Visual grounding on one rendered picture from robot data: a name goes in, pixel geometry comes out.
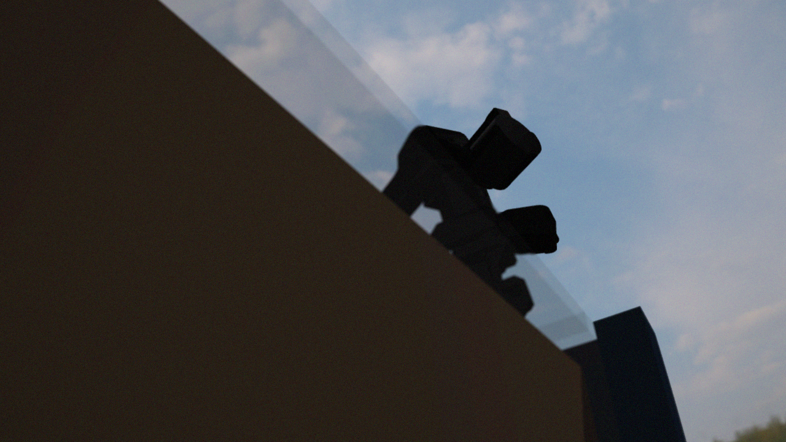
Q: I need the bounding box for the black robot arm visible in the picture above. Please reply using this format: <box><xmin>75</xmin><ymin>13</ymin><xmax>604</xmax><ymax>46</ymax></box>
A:
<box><xmin>424</xmin><ymin>108</ymin><xmax>559</xmax><ymax>254</ymax></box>

